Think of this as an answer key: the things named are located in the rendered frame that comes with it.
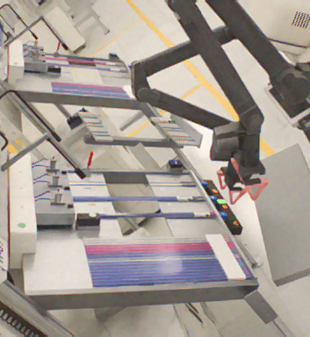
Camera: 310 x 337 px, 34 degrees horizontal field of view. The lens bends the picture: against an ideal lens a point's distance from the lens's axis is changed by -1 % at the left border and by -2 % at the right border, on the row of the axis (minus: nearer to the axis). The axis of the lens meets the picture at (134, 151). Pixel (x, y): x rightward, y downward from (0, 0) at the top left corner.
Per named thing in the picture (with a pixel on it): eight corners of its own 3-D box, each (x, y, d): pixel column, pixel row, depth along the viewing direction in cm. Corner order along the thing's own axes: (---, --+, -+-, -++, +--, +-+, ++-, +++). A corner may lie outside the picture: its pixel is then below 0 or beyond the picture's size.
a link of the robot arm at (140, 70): (123, 67, 158) (118, 63, 167) (139, 105, 162) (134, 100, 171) (251, 11, 159) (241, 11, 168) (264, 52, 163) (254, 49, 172)
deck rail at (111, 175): (187, 182, 217) (191, 169, 215) (189, 184, 216) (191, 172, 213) (18, 180, 199) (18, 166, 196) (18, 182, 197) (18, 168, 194)
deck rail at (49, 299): (251, 294, 159) (256, 279, 157) (254, 298, 158) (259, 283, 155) (24, 305, 141) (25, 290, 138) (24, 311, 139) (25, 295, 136)
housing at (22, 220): (28, 184, 199) (30, 153, 192) (34, 268, 157) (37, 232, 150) (7, 184, 196) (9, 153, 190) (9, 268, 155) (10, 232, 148)
